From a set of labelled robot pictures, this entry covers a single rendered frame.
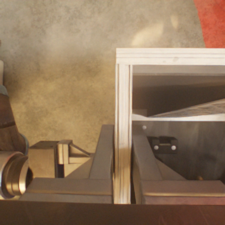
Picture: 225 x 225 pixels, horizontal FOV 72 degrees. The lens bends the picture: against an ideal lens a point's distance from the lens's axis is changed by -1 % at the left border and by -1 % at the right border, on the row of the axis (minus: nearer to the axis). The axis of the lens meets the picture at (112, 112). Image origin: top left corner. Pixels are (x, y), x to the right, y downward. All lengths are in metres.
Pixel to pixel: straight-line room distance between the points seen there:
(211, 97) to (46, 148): 0.31
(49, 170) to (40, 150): 0.04
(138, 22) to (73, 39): 0.44
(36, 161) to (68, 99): 0.82
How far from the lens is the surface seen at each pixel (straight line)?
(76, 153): 0.31
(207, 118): 1.03
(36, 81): 1.20
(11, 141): 0.50
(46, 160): 0.32
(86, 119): 1.10
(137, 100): 0.89
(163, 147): 0.90
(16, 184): 0.35
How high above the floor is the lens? 1.06
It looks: 84 degrees down
